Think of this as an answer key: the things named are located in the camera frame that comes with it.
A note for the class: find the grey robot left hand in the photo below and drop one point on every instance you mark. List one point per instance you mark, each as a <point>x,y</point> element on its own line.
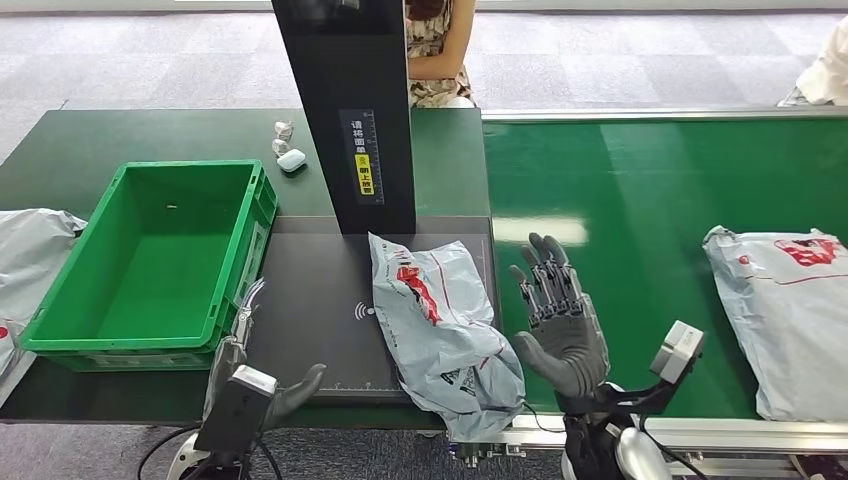
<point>225,371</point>

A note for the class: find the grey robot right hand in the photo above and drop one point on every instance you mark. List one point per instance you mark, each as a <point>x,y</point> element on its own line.
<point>570,344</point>

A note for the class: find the small grey red-print package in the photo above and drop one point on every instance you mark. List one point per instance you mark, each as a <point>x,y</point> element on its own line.
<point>444,331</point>

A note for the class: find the green conveyor belt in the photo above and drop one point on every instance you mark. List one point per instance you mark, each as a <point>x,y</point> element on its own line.
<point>662,185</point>

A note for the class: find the plain grey plastic package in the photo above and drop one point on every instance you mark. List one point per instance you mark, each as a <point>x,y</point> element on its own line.
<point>30,265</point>

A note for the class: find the large grey red-print package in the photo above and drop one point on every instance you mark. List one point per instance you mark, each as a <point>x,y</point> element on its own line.
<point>795,331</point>

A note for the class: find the green plastic crate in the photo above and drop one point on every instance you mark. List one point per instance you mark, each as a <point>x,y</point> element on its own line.
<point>159,265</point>

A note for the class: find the black scanner platform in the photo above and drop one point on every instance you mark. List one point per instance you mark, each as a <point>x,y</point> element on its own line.
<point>318,278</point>

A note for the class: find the white earbuds case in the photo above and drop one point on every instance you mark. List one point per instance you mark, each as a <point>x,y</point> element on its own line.
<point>291,160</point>

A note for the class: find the black yellow label sticker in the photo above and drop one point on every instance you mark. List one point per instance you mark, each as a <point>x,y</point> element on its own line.
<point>363,159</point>

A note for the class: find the dark green table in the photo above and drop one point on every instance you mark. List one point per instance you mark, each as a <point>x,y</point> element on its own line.
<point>132,132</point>

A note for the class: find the person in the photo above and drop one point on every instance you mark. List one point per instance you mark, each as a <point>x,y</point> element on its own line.
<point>828,73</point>
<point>437,60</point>

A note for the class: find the black scanner column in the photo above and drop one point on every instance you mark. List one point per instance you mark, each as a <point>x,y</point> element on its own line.
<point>344,66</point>

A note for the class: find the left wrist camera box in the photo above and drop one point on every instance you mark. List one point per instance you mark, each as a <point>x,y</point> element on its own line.
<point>235,411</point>

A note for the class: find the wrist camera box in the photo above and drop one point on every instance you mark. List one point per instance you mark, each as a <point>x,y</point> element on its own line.
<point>677,351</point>
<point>235,411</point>

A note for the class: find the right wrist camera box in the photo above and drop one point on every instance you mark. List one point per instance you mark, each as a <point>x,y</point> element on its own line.
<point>677,351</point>

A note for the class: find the aluminium conveyor frame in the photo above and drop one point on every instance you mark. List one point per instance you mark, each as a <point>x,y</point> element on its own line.
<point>729,434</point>

